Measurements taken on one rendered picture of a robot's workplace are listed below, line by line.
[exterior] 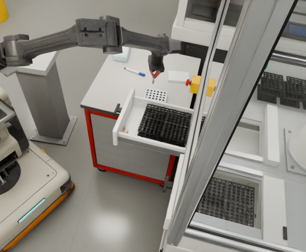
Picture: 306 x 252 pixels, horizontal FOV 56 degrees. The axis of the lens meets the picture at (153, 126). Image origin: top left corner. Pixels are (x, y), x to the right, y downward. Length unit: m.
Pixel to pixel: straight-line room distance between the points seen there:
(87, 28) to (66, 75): 2.09
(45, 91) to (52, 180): 0.58
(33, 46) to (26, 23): 2.72
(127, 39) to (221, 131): 0.58
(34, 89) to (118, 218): 1.03
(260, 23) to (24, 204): 1.70
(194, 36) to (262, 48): 1.61
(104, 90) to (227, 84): 1.30
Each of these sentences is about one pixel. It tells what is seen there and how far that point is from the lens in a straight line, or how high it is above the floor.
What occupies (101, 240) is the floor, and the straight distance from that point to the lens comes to 2.02.
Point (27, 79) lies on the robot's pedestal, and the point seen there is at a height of 0.62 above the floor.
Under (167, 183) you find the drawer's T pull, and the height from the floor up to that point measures 0.91.
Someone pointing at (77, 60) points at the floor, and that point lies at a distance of 3.12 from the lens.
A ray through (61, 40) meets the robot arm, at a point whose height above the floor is 1.39.
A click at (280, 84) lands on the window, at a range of 0.44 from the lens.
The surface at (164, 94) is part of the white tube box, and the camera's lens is 1.61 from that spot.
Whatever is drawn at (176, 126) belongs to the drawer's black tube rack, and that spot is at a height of 0.90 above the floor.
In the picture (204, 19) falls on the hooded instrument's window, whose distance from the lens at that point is 1.93.
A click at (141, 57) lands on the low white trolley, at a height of 0.76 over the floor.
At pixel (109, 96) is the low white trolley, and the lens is 1.63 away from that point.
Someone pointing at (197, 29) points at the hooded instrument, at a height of 0.91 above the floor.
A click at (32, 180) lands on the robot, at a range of 1.95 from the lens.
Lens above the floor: 1.92
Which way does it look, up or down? 51 degrees down
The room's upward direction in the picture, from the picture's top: 7 degrees clockwise
